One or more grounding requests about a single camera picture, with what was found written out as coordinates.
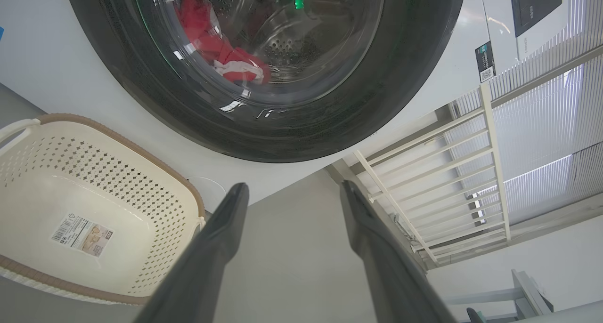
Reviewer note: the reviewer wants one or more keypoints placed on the white washing machine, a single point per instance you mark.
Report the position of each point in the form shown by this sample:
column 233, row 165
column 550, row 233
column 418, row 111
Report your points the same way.
column 70, row 54

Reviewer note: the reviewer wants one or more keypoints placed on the round white filter cover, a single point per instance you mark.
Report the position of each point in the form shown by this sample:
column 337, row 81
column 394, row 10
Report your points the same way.
column 209, row 178

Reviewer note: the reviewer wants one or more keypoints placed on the dark QR code sticker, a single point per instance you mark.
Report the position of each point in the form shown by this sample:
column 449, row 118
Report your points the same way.
column 485, row 61

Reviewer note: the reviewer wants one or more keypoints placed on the white metal railing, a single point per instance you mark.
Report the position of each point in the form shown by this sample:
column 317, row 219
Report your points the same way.
column 494, row 163

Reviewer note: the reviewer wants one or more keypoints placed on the printed label sticker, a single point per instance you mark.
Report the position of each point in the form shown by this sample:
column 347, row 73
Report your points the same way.
column 82, row 235

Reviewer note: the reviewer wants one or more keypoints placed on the red and white garment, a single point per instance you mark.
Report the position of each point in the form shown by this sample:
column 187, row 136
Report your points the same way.
column 207, row 36

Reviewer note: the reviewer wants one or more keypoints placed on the grey metal frame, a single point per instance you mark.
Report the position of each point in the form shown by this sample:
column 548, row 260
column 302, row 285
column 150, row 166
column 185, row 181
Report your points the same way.
column 527, row 290

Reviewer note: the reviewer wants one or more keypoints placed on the white window blinds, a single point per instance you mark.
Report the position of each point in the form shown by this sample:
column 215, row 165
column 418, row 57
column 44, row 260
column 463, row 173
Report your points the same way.
column 541, row 125

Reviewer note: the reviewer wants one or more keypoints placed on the washing machine glass door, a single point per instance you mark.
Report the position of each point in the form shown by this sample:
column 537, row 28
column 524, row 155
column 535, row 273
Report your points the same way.
column 141, row 101

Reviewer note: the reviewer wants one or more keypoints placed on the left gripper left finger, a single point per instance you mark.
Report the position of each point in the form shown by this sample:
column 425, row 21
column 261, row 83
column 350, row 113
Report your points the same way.
column 202, row 271

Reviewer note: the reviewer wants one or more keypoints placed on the cream perforated laundry basket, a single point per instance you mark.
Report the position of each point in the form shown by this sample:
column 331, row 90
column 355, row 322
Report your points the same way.
column 118, row 247

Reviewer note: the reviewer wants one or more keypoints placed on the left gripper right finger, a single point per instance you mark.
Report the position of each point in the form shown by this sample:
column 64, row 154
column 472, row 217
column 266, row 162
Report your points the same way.
column 391, row 276

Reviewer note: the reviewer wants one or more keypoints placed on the dark appliance control panel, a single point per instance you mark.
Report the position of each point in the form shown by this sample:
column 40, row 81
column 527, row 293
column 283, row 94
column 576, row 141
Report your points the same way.
column 534, row 7

